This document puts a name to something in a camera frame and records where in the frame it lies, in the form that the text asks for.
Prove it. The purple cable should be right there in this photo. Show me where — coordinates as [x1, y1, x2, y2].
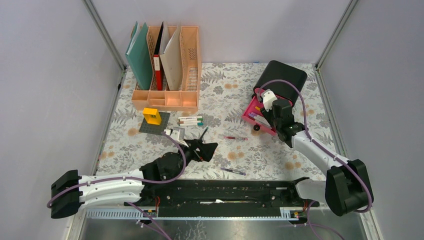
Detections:
[46, 130, 188, 240]
[259, 79, 374, 240]

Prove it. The orange plastic file organizer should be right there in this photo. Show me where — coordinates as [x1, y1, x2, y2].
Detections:
[131, 26, 202, 112]

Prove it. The white marker black cap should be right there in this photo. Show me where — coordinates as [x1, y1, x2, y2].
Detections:
[177, 116, 203, 121]

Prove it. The black pink drawer box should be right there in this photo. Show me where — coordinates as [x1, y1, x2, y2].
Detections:
[241, 60, 307, 136]

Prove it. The teal folder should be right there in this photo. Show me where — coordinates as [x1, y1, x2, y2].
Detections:
[125, 21, 153, 91]

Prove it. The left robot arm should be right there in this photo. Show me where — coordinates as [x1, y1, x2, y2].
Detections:
[47, 139, 219, 219]

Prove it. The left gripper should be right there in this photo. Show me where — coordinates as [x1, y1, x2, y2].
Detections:
[169, 139, 218, 181]

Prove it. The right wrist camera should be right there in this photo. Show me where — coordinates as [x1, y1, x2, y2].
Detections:
[259, 89, 278, 112]

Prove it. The beige kraft notebook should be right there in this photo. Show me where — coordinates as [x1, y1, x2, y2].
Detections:
[159, 21, 183, 91]

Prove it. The dark red pen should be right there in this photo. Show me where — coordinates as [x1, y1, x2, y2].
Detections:
[224, 136, 249, 141]

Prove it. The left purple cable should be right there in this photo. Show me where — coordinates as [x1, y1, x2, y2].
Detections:
[46, 130, 188, 240]

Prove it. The grey baseplate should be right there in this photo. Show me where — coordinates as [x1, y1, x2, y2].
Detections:
[139, 111, 171, 135]

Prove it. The white marker pink cap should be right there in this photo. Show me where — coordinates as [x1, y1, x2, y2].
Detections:
[251, 111, 272, 126]

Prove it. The yellow block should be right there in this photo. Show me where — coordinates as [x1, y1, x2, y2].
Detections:
[142, 107, 162, 126]

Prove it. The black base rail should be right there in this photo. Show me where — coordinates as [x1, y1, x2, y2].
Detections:
[134, 179, 311, 219]

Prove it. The floral table mat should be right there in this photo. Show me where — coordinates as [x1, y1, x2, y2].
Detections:
[96, 63, 325, 181]

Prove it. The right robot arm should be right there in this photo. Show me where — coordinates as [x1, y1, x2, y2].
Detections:
[261, 98, 374, 216]

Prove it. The purple pen near front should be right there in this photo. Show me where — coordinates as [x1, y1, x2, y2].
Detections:
[220, 167, 247, 176]

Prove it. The white marker green cap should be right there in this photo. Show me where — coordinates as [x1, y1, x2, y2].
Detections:
[177, 118, 203, 125]

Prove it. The red binder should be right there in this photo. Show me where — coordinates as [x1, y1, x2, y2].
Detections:
[153, 22, 164, 91]

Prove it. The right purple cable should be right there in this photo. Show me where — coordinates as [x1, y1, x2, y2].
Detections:
[259, 79, 374, 240]

